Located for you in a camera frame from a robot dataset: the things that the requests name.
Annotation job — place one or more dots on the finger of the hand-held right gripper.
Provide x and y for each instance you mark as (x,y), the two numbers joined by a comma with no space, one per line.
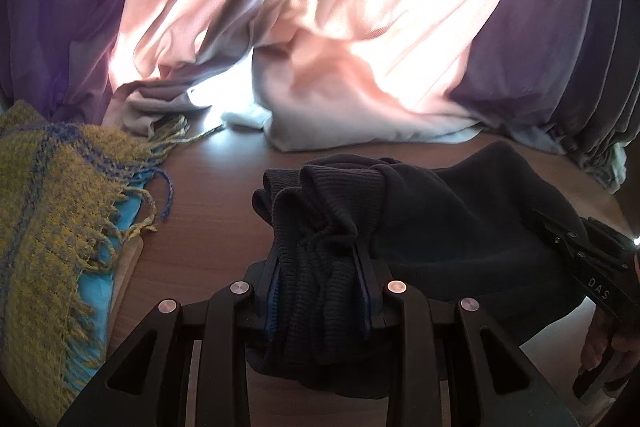
(560,232)

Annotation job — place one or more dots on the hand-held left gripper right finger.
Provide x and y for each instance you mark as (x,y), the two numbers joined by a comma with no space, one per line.
(368,297)

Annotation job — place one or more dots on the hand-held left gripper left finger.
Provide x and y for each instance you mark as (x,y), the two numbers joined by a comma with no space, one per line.
(272,302)

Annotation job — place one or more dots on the black pants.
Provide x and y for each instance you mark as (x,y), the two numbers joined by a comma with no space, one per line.
(450,227)

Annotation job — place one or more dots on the person's right hand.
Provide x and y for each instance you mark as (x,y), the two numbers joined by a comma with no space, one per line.
(597,342)

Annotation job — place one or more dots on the white curtain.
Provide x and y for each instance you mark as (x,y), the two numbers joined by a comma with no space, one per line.
(618,167)

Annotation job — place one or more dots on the grey curtain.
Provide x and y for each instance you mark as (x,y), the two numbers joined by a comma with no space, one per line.
(607,77)

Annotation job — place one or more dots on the turquoise cloth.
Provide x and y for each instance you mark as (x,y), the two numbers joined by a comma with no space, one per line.
(100,267)

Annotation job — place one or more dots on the purple curtain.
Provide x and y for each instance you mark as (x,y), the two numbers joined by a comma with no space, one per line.
(55,17)
(525,47)

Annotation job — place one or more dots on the yellow plaid fringed blanket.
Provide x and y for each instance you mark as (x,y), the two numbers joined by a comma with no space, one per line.
(45,217)

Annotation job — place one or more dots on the pink curtain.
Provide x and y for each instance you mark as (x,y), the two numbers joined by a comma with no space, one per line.
(320,27)

